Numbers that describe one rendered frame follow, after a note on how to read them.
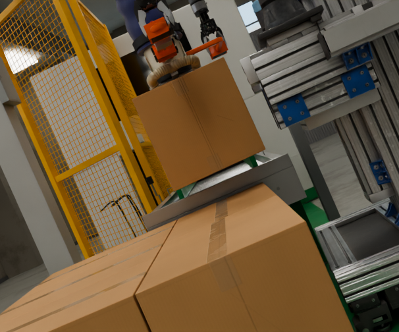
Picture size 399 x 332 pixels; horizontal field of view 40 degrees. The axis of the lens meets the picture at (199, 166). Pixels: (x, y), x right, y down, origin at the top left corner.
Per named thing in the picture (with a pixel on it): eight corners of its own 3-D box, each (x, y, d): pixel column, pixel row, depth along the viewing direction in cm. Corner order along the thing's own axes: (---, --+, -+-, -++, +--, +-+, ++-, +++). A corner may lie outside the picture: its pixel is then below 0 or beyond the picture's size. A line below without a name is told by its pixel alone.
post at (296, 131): (338, 244, 304) (265, 77, 302) (349, 239, 303) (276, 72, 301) (340, 246, 297) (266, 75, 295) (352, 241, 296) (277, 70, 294)
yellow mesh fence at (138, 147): (196, 250, 483) (98, 29, 479) (207, 246, 483) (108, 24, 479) (188, 284, 366) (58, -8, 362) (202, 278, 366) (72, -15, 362)
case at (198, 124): (178, 185, 277) (144, 112, 277) (250, 151, 277) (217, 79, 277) (173, 192, 217) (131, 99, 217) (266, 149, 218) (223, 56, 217)
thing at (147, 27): (151, 45, 191) (145, 31, 191) (170, 35, 191) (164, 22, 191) (149, 39, 183) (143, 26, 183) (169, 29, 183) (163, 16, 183)
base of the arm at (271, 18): (307, 20, 194) (295, -7, 194) (310, 11, 179) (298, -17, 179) (267, 38, 196) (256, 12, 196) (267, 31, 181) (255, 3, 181)
